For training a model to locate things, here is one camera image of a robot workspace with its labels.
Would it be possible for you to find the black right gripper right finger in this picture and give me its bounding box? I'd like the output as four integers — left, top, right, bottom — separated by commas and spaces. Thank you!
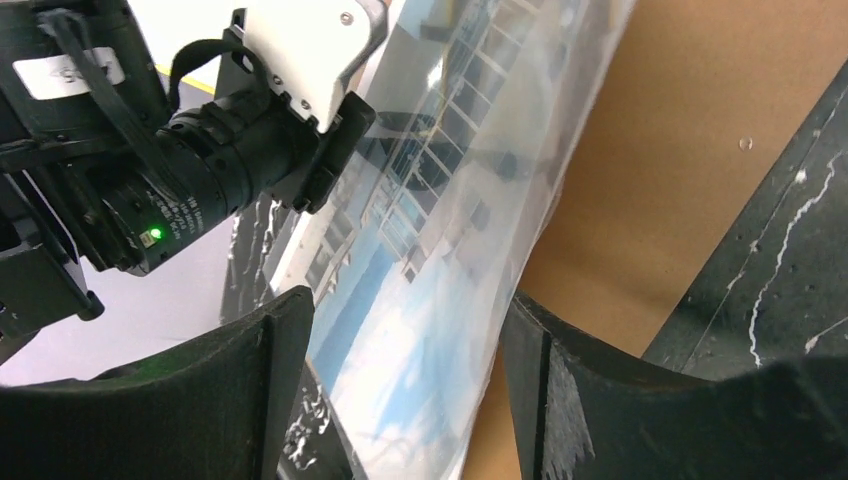
501, 293, 847, 479

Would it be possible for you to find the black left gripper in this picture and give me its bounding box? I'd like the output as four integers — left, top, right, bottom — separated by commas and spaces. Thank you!
80, 93, 376, 276

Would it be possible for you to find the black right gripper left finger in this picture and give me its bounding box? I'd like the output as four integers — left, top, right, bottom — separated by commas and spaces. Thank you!
1, 286, 314, 479

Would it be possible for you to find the building photo print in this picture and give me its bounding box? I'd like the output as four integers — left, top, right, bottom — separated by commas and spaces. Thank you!
268, 0, 637, 480

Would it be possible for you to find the brown backing board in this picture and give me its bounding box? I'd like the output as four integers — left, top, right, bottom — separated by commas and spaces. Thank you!
462, 1, 847, 479

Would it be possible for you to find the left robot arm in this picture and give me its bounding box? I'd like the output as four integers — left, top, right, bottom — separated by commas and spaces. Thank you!
1, 1, 388, 359

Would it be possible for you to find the yellow-rimmed whiteboard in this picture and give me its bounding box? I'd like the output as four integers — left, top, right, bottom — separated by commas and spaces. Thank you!
125, 0, 250, 97

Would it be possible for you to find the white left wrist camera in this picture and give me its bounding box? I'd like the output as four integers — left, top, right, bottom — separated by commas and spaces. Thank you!
242, 0, 388, 134

